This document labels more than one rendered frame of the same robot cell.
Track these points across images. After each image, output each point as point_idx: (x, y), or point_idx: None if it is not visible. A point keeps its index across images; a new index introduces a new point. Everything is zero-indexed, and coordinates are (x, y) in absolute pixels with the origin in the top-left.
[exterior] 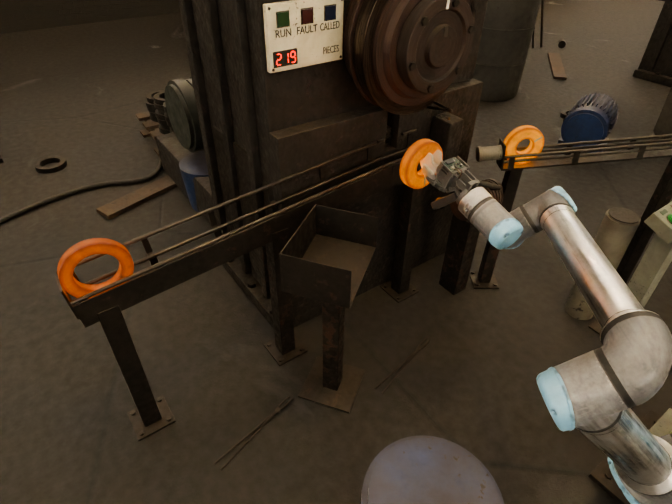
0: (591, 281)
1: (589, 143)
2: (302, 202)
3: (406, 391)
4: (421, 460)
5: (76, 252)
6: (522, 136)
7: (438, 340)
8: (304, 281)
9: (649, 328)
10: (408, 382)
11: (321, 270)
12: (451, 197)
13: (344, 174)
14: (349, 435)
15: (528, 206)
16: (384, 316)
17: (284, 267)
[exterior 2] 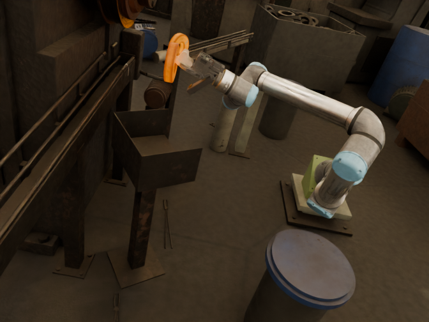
0: (323, 103)
1: (205, 42)
2: (89, 115)
3: (182, 237)
4: (288, 247)
5: None
6: (179, 41)
7: (171, 197)
8: (161, 173)
9: (371, 113)
10: (179, 231)
11: (178, 156)
12: (207, 81)
13: (94, 86)
14: (178, 287)
15: (245, 77)
16: (125, 200)
17: (144, 167)
